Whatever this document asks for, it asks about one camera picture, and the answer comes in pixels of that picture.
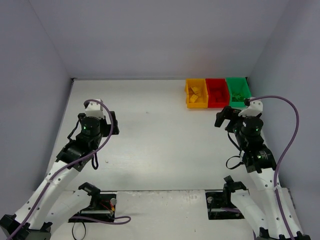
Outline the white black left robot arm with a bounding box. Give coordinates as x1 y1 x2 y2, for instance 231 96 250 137
0 110 119 240

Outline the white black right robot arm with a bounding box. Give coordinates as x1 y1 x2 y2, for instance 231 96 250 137
214 106 310 240

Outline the red plastic bin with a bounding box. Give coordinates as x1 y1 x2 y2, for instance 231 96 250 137
205 78 230 109

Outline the green plastic bin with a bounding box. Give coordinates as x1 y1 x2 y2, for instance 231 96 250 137
225 77 252 108

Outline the yellow plastic bin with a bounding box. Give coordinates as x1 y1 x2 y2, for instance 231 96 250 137
184 78 209 109

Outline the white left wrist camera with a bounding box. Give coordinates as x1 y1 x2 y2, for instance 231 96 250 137
84 99 105 120

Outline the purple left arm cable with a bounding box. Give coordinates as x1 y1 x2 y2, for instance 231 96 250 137
7 99 118 240

